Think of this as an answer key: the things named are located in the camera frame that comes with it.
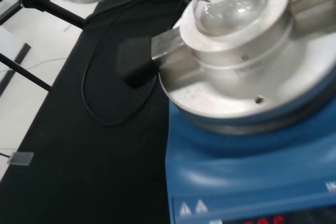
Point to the pale board with black strip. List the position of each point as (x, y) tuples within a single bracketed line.
[(18, 58)]

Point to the clear round-bottom glass flask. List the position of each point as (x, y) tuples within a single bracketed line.
[(231, 11)]

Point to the small clear plastic clip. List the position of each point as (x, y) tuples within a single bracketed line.
[(21, 159)]

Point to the black bench cloth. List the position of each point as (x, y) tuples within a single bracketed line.
[(78, 155)]

